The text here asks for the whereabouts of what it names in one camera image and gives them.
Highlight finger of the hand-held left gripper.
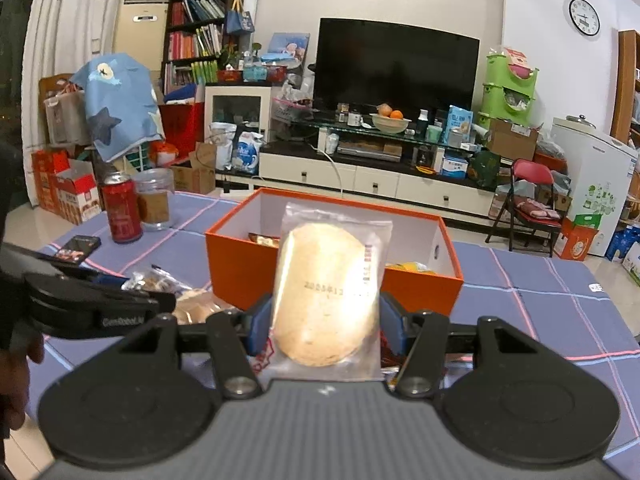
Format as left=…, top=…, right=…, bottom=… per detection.
left=75, top=268, right=177, bottom=312

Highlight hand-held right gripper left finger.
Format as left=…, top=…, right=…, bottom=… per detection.
left=107, top=292, right=275, bottom=402

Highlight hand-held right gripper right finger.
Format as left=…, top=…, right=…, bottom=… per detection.
left=378, top=292, right=539, bottom=401

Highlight orange cardboard box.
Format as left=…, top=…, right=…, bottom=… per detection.
left=204, top=187, right=466, bottom=319

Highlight clear round cracker packet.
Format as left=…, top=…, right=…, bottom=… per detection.
left=270, top=202, right=394, bottom=384

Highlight clear packet of brown snacks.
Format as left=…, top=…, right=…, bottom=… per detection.
left=121, top=266, right=192, bottom=297

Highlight person's left hand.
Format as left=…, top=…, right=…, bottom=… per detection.
left=0, top=335, right=47, bottom=432

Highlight clear packet of round crackers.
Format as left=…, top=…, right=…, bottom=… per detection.
left=169, top=287, right=237, bottom=327

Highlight red snack packet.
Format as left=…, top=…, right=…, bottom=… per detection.
left=379, top=337, right=417, bottom=383

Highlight black smartphone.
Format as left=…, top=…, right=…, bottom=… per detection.
left=53, top=234, right=103, bottom=265

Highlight yellow snack packet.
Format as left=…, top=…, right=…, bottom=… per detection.
left=386, top=261, right=442, bottom=276

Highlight glass jar with cork band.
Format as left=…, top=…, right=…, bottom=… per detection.
left=133, top=168, right=175, bottom=232

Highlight red drink can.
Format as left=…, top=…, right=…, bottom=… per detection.
left=101, top=172, right=145, bottom=245

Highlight red printed cartons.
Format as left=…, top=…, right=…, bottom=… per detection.
left=30, top=148, right=104, bottom=226

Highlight purple checkered tablecloth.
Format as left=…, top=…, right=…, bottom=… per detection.
left=0, top=190, right=640, bottom=480

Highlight brown paper bag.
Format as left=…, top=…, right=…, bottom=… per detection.
left=189, top=140, right=219, bottom=196

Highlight white television stand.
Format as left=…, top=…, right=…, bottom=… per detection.
left=256, top=135, right=507, bottom=222

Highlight white and blue bag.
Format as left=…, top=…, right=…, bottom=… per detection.
left=231, top=129, right=264, bottom=177

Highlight red storage box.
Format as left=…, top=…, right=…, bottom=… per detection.
left=158, top=102, right=206, bottom=162

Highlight red folding chair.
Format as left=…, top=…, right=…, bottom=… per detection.
left=484, top=158, right=564, bottom=259

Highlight blue star print cloth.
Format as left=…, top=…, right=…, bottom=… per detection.
left=69, top=52, right=166, bottom=164

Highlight white glass door cabinet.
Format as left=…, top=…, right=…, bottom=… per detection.
left=203, top=83, right=274, bottom=147

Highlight orange carton with green print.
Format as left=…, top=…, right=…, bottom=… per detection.
left=554, top=217, right=602, bottom=262

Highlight white fruit bowl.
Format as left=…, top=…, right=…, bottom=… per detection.
left=369, top=103, right=414, bottom=135

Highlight blue milk powder box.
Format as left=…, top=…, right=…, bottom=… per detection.
left=444, top=104, right=475, bottom=149

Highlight brown cardboard box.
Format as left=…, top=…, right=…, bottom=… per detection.
left=486, top=118, right=541, bottom=162

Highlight black flat television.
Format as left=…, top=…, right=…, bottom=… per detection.
left=312, top=17, right=481, bottom=114

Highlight green stacked storage bins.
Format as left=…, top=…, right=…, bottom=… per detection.
left=476, top=51, right=540, bottom=132

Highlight black bookshelf with books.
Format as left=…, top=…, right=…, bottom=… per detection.
left=160, top=0, right=252, bottom=102

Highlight beige standing air conditioner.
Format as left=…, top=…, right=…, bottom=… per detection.
left=113, top=0, right=172, bottom=75

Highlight white curtain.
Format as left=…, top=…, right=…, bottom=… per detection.
left=24, top=0, right=137, bottom=207

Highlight blue tote bag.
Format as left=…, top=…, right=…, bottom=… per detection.
left=224, top=0, right=256, bottom=37

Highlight wooden shelf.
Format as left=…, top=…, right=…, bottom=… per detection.
left=609, top=29, right=640, bottom=147

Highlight round wall clock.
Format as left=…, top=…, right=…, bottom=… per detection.
left=568, top=0, right=601, bottom=37

